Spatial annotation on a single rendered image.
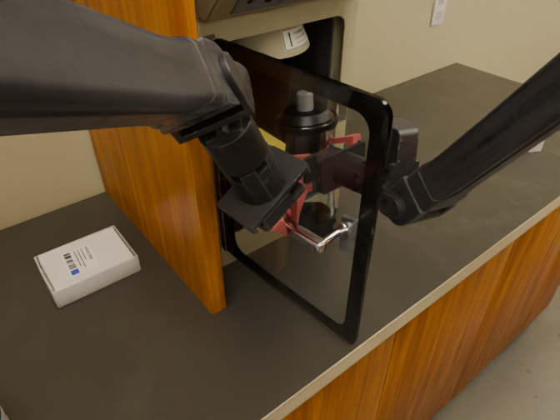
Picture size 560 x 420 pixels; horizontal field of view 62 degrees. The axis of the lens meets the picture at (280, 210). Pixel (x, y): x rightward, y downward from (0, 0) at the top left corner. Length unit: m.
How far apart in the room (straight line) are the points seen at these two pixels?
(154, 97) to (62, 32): 0.08
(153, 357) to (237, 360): 0.14
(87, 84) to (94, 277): 0.72
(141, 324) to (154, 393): 0.14
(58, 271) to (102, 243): 0.09
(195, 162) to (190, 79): 0.31
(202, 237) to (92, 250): 0.31
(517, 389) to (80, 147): 1.71
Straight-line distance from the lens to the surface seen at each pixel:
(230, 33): 0.73
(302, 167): 0.53
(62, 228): 1.12
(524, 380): 2.10
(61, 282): 0.93
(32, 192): 1.19
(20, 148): 1.14
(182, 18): 0.58
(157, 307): 0.88
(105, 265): 0.93
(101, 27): 0.26
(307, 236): 0.58
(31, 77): 0.19
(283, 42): 0.82
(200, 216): 0.70
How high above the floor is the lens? 1.58
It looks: 37 degrees down
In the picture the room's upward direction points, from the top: straight up
